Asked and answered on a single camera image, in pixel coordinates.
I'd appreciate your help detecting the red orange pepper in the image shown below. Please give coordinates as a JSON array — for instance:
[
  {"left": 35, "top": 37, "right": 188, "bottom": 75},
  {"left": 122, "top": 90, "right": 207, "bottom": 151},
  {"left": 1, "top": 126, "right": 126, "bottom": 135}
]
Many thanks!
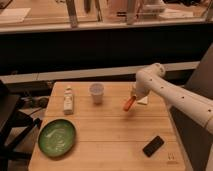
[{"left": 123, "top": 96, "right": 136, "bottom": 111}]

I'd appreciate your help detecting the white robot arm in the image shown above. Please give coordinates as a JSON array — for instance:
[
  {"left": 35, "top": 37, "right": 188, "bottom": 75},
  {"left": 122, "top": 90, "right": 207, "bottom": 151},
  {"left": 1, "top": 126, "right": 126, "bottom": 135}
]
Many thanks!
[{"left": 132, "top": 63, "right": 213, "bottom": 134}]

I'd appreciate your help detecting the white sponge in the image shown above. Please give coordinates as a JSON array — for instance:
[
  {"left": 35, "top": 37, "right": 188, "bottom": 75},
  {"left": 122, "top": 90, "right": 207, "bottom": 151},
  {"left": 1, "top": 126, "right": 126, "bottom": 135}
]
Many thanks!
[{"left": 137, "top": 96, "right": 148, "bottom": 105}]

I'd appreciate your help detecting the white plastic cup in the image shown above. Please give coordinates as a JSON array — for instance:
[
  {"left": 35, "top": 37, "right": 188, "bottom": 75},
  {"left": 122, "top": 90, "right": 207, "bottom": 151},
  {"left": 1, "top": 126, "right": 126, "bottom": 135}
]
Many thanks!
[{"left": 89, "top": 83, "right": 104, "bottom": 104}]

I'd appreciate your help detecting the black smartphone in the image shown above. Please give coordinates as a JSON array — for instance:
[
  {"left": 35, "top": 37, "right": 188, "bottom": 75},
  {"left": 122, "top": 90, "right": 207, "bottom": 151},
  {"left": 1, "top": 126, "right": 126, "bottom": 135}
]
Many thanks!
[{"left": 142, "top": 136, "right": 164, "bottom": 157}]

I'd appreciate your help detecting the white small bottle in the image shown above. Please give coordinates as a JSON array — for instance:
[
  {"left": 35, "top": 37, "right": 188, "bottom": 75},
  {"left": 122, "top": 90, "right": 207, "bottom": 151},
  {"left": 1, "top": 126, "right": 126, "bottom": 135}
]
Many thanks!
[{"left": 63, "top": 86, "right": 73, "bottom": 115}]

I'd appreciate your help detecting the green round plate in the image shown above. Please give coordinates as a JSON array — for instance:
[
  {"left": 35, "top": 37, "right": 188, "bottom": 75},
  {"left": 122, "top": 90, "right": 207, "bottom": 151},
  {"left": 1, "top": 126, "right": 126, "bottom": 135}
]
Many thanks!
[{"left": 38, "top": 119, "right": 76, "bottom": 158}]

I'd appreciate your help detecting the black side table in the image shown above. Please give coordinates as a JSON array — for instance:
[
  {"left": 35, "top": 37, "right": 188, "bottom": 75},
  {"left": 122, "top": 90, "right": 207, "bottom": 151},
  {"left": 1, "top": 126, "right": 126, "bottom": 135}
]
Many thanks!
[{"left": 0, "top": 80, "right": 41, "bottom": 171}]

